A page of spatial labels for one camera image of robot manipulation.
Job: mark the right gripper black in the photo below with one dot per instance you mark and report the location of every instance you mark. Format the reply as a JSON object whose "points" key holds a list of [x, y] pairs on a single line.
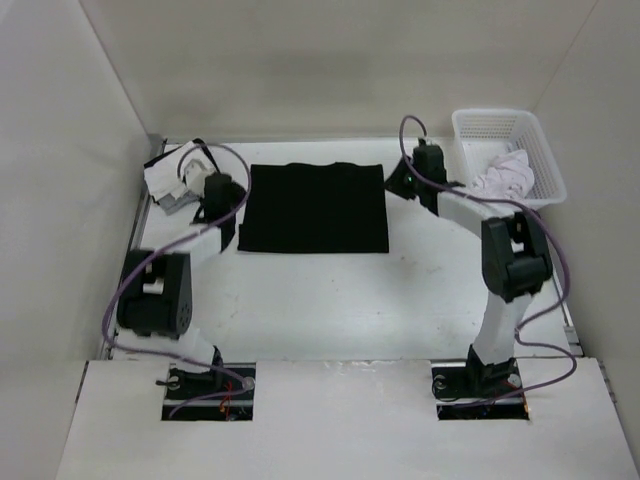
{"points": [[394, 182]]}

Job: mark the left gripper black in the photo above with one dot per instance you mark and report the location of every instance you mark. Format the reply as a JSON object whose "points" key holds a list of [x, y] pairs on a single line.
{"points": [[238, 193]]}

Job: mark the black tank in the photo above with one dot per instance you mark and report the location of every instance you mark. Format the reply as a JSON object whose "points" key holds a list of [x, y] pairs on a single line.
{"points": [[198, 142], [299, 208]]}

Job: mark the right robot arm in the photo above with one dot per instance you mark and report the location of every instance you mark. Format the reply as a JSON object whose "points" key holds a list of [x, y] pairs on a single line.
{"points": [[515, 264]]}

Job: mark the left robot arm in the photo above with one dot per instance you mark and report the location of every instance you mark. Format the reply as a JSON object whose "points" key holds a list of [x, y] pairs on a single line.
{"points": [[155, 308]]}

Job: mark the grey folded tank top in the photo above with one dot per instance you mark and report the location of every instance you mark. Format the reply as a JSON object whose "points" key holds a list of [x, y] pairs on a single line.
{"points": [[170, 204]]}

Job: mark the white folded tank top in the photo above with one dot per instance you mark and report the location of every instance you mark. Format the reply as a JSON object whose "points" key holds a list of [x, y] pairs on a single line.
{"points": [[162, 176]]}

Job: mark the black folded tank top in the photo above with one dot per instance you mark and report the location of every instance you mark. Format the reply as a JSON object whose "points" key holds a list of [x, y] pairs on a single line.
{"points": [[198, 142]]}

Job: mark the white plastic basket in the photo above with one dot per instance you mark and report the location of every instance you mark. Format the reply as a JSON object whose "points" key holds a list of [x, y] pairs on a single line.
{"points": [[480, 135]]}

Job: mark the pink white garment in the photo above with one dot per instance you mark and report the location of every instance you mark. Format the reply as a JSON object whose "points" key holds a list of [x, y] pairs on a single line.
{"points": [[509, 176]]}

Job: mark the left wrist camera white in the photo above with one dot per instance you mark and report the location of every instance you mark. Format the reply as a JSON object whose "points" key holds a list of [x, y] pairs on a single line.
{"points": [[194, 176]]}

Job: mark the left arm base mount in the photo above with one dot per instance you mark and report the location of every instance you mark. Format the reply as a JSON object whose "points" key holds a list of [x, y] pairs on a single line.
{"points": [[208, 396]]}

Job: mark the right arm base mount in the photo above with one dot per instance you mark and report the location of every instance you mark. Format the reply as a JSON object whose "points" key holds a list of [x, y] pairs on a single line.
{"points": [[474, 391]]}

